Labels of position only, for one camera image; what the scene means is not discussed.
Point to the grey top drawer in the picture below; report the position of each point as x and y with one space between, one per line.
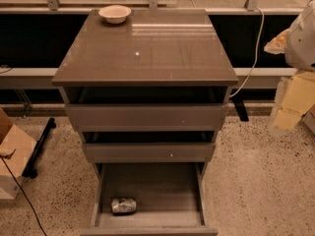
95 109

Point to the grey bottom drawer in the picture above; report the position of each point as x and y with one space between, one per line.
169 196

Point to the green silver 7up can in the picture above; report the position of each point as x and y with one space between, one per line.
123 205

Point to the black stand foot left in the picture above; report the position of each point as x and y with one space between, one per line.
29 170

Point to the grey middle drawer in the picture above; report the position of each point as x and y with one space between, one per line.
175 146

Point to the cardboard box right edge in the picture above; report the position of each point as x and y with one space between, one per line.
309 119

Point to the white paper bowl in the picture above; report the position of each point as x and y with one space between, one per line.
115 14

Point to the black bracket foot right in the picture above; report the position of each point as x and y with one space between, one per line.
240 109

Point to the grey drawer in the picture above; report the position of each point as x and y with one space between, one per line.
175 146
169 196
95 109

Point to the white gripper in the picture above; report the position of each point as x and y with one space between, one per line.
301 44

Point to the grey drawer cabinet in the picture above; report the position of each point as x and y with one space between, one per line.
165 49

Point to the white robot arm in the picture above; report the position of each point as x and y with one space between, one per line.
300 43

